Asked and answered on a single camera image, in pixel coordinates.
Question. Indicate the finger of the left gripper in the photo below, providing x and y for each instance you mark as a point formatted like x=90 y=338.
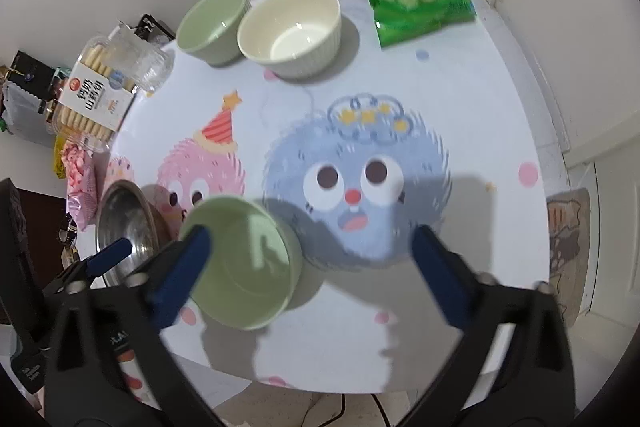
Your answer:
x=101 y=262

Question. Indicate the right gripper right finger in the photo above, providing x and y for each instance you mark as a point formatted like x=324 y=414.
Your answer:
x=535 y=385

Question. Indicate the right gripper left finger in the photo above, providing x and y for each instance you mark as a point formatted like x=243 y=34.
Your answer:
x=84 y=383

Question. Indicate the worn steel bowl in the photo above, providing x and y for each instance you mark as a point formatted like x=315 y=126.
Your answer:
x=125 y=213

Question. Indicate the light green ceramic bowl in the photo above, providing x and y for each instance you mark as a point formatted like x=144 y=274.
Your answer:
x=254 y=265

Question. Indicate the cream white ceramic bowl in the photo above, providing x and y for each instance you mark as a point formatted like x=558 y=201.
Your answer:
x=294 y=39

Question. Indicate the pink strawberry snack bag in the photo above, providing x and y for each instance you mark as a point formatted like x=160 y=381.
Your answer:
x=85 y=173

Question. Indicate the yellow cloth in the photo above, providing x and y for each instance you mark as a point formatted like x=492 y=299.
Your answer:
x=57 y=164

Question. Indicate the patterned floor mat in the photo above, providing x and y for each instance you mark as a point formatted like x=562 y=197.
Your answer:
x=569 y=243

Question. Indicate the biscuit box with white label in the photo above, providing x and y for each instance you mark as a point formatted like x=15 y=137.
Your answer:
x=96 y=96

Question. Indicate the cartoon printed tablecloth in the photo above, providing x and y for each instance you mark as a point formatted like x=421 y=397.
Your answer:
x=430 y=131

